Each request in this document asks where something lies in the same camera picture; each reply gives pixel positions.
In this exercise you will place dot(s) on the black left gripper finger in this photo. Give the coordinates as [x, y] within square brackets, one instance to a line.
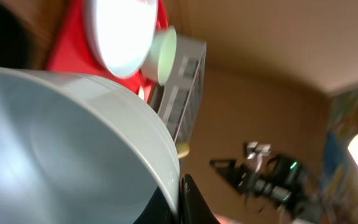
[156, 211]

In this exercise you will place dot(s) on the large white plate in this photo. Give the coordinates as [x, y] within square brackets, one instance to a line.
[120, 33]

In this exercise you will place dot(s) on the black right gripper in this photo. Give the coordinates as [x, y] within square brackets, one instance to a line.
[195, 210]

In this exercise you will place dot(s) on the grey dishwasher rack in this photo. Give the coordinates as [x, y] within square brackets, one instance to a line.
[178, 101]

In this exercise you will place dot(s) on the small bowl with food scraps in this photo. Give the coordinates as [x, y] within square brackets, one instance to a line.
[78, 148]

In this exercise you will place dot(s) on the pale green bowl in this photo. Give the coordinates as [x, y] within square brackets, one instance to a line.
[158, 64]

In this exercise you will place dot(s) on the red serving tray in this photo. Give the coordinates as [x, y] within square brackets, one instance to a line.
[70, 53]

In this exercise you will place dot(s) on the yellow plastic cup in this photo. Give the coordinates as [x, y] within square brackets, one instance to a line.
[183, 149]

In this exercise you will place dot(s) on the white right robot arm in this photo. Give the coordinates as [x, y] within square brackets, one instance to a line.
[283, 185]

